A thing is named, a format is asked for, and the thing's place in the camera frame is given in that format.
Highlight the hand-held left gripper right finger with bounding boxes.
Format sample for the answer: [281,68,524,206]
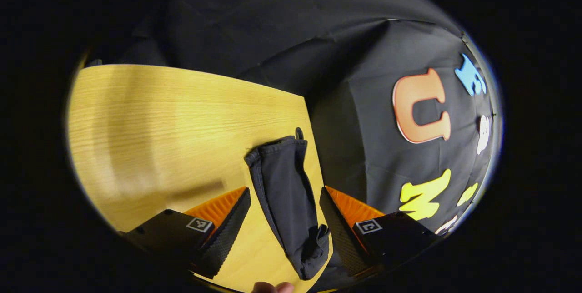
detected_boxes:
[319,187,439,279]

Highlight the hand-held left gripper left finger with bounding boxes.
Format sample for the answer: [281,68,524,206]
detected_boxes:
[119,187,252,280]

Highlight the dark grey jeans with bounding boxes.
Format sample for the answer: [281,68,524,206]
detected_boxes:
[244,127,332,281]

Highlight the black backdrop cloth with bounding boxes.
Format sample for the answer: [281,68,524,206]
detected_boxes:
[84,0,503,291]

